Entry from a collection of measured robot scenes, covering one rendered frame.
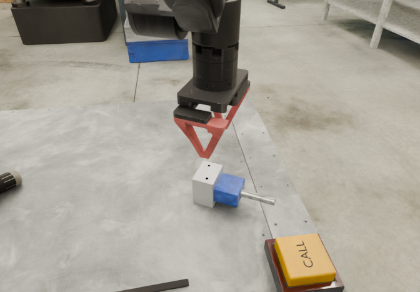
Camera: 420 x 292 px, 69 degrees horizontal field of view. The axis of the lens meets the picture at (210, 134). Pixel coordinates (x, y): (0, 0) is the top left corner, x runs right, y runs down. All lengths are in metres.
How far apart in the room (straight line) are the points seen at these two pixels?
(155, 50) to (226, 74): 2.81
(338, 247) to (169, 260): 1.16
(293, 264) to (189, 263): 0.14
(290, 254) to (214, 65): 0.26
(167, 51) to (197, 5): 2.90
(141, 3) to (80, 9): 3.52
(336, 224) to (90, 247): 1.30
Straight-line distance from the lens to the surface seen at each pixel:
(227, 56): 0.36
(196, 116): 0.37
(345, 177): 1.89
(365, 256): 1.57
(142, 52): 3.18
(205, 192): 0.50
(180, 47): 3.17
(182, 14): 0.29
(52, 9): 3.96
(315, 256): 0.44
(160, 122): 0.73
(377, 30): 3.90
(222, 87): 0.38
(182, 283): 0.44
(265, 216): 0.52
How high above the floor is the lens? 1.19
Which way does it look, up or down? 36 degrees down
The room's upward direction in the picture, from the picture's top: straight up
